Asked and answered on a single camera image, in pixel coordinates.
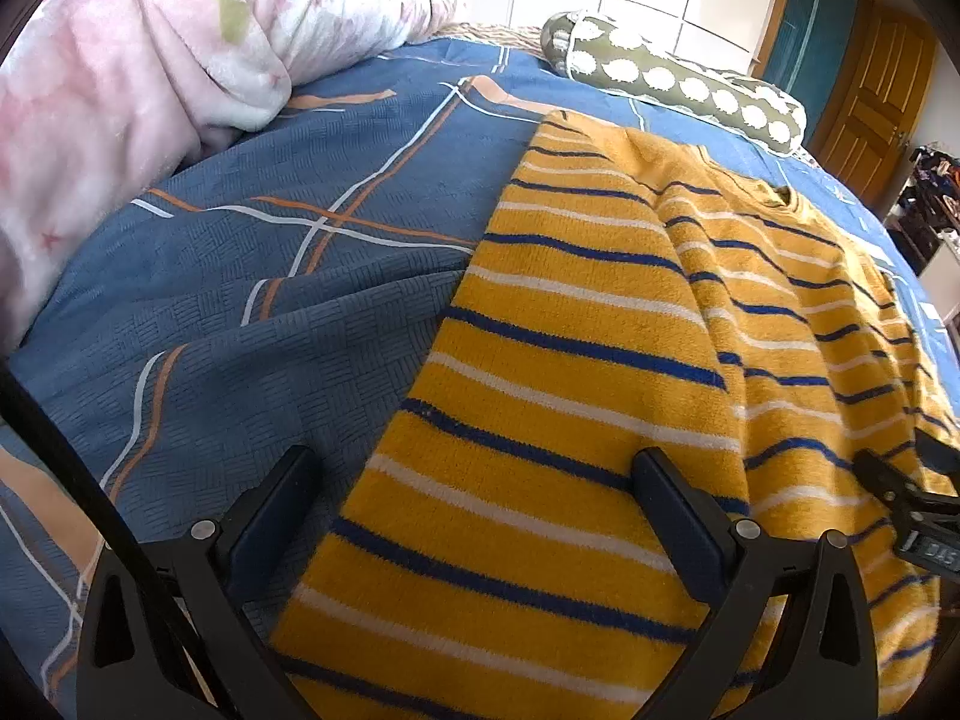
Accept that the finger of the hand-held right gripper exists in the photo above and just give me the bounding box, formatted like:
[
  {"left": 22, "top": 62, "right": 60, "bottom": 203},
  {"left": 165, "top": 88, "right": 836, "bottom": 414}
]
[
  {"left": 853, "top": 448, "right": 960, "bottom": 535},
  {"left": 911, "top": 426, "right": 960, "bottom": 475}
]

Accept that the cluttered dark shelf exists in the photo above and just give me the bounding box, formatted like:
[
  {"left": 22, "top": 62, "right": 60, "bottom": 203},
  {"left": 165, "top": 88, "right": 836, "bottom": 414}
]
[{"left": 885, "top": 142, "right": 960, "bottom": 278}]

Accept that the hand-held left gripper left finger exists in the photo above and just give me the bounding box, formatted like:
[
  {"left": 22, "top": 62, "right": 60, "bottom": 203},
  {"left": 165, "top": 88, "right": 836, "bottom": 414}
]
[{"left": 75, "top": 444, "right": 323, "bottom": 720}]

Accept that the teal glass door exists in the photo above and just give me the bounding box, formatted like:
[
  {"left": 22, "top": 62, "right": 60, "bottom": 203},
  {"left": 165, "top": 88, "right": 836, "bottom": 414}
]
[{"left": 754, "top": 0, "right": 875, "bottom": 102}]

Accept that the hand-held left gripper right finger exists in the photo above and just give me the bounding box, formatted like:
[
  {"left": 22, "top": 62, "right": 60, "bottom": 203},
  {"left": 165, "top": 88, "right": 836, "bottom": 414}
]
[{"left": 630, "top": 446, "right": 880, "bottom": 720}]

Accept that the pink floral quilt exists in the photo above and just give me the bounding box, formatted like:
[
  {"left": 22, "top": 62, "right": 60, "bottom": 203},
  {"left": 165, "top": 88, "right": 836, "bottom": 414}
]
[{"left": 0, "top": 0, "right": 470, "bottom": 353}]

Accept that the blue plaid bed sheet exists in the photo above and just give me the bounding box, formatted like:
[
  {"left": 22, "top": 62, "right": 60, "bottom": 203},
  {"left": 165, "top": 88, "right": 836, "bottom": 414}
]
[{"left": 0, "top": 37, "right": 960, "bottom": 720}]

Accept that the white cabinet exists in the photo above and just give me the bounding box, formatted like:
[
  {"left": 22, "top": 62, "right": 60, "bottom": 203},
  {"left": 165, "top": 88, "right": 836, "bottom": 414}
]
[{"left": 915, "top": 236, "right": 960, "bottom": 320}]

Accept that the brown woven mat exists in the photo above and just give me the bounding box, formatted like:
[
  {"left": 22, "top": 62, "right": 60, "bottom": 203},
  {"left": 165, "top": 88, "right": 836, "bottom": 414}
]
[{"left": 435, "top": 21, "right": 548, "bottom": 53}]

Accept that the green dotted bolster pillow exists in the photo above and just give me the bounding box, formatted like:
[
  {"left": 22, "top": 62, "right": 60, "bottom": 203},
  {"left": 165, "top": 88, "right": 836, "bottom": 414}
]
[{"left": 540, "top": 11, "right": 807, "bottom": 158}]

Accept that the yellow striped sweater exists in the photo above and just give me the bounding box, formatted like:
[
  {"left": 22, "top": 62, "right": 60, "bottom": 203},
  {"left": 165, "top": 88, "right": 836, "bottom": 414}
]
[{"left": 268, "top": 109, "right": 960, "bottom": 720}]

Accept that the wooden door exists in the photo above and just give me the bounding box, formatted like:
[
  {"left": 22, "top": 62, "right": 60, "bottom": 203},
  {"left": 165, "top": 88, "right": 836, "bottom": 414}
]
[{"left": 806, "top": 4, "right": 938, "bottom": 211}]

